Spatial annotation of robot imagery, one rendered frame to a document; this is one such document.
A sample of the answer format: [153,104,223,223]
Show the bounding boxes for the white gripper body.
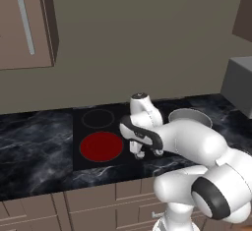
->
[129,140,146,156]

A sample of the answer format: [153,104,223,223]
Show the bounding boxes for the grey cupboard door handle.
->
[15,0,36,56]

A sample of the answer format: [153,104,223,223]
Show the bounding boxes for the brown corner drawer front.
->
[0,198,29,223]

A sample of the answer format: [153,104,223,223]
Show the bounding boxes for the brown lower cupboard front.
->
[68,199,166,231]

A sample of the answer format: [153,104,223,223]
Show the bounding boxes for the brown small drawer front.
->
[114,176,157,202]

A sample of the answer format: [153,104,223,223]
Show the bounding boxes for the dark brown wall cupboard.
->
[231,0,252,43]

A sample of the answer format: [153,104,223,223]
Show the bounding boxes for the grey metal pot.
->
[167,107,214,130]

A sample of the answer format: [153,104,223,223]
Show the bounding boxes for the black glass hob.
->
[72,103,187,172]

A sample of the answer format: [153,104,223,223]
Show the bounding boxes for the silver drawer handle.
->
[151,210,165,219]

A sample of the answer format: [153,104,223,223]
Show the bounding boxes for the brown wall cupboard door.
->
[0,0,55,71]

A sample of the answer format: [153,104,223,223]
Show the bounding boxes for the brown wide drawer front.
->
[64,183,117,211]

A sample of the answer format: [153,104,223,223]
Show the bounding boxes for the grey box appliance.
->
[220,56,252,119]

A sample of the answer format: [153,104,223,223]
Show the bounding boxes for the brown wall cupboard carcass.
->
[36,0,60,67]

